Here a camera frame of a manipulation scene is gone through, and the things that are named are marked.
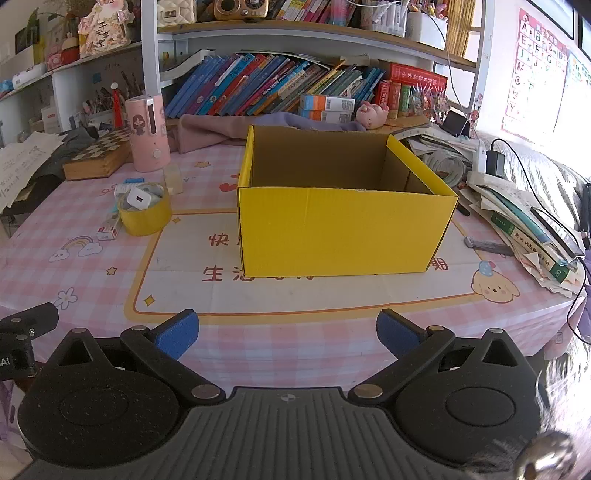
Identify grey furry cuff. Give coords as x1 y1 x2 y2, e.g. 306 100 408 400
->
462 355 591 480

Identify brown retro radio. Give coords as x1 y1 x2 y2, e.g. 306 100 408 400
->
213 0 271 24

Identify wooden chess board box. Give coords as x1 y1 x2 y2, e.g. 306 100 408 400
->
62 127 134 181

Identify small white red box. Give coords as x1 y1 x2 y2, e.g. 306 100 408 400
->
96 217 122 241

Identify alphabet wall poster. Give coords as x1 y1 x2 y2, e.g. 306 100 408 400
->
501 7 571 144

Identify holder of pens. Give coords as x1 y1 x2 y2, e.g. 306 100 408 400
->
81 71 127 127

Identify grey utility knife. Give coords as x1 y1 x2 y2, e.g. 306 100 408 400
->
464 237 514 257

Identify grey patterned blanket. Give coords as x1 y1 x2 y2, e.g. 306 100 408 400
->
480 131 591 241

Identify colourful paper ornament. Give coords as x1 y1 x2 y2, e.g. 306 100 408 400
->
410 85 448 123

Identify white quilted bag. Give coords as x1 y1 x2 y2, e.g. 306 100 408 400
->
157 0 197 28

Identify pile of printed papers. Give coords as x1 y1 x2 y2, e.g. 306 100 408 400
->
392 124 481 185

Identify row of colourful books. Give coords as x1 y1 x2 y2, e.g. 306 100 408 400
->
164 53 386 118

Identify pink pig plush toy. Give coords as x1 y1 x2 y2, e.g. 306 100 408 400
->
355 102 389 130

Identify red thick book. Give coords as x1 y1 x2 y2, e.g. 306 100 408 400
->
379 60 448 90

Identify green covered book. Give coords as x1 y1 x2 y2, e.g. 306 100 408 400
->
489 210 583 284

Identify yellow tape roll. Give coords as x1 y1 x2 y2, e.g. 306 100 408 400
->
117 183 173 237

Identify round metal bell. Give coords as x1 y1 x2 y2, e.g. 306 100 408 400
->
517 431 578 480

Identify open white book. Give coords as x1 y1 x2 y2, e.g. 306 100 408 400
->
159 48 218 81

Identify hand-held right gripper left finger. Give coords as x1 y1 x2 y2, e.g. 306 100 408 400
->
55 309 227 402

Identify white bookshelf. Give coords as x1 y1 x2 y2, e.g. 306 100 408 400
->
0 0 490 134

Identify white small carton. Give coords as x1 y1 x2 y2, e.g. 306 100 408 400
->
41 106 63 134

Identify pink humidifier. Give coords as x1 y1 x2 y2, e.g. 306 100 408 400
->
125 92 171 173

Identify white oblong case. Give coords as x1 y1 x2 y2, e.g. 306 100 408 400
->
11 65 49 88

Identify white written paper sheets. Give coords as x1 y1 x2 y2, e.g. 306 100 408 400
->
0 131 65 213

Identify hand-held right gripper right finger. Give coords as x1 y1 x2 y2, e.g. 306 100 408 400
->
348 309 532 402

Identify red tassel ornament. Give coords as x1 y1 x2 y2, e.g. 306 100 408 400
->
111 82 125 130

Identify red upright book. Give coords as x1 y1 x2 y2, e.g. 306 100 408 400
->
373 80 391 118

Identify pile of loose papers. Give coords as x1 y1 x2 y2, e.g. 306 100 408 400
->
466 171 587 296

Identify pink and purple cloth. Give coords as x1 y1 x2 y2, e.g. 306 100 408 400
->
168 112 370 155

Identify black cable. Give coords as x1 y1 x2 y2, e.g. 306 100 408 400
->
489 137 591 346

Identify yellow cardboard box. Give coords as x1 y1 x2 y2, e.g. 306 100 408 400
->
237 124 459 278

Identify orange and blue carton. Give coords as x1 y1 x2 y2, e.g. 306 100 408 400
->
300 93 356 112
299 108 354 121

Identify white power strip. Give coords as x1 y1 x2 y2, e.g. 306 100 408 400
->
472 141 489 176

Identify translucent plastic block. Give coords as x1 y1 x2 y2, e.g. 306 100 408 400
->
163 165 183 195

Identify long black bar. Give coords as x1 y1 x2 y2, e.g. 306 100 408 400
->
530 206 585 257

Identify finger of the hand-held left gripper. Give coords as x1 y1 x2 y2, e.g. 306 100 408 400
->
0 302 60 339

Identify red and pink toy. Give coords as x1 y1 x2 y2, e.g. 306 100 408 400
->
46 34 81 70

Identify black power adapter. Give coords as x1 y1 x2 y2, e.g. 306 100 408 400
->
486 150 508 178

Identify dark grey cloth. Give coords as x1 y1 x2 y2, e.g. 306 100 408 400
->
28 127 100 185

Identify pink paper decoration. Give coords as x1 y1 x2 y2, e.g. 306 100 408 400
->
76 0 132 58

